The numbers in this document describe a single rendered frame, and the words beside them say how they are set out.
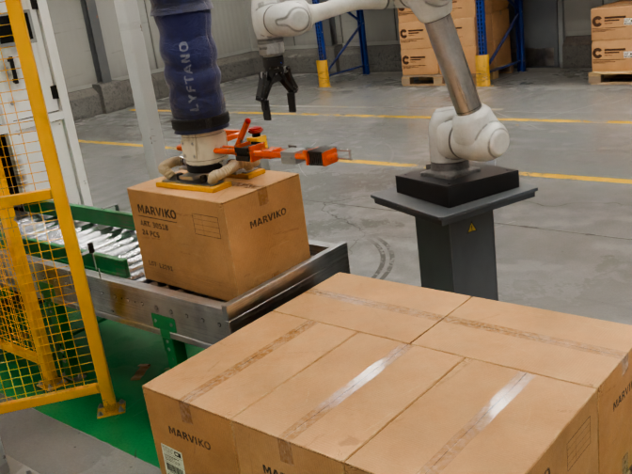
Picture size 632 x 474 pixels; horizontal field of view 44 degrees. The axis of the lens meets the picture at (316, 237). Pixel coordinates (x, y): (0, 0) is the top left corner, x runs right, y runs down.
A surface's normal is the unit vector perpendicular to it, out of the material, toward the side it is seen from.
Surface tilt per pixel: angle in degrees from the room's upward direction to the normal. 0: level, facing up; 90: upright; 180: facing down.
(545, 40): 90
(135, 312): 90
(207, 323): 90
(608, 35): 91
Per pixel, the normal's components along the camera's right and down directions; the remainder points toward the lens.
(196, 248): -0.67, 0.32
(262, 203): 0.73, 0.13
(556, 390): -0.13, -0.94
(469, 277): 0.48, 0.22
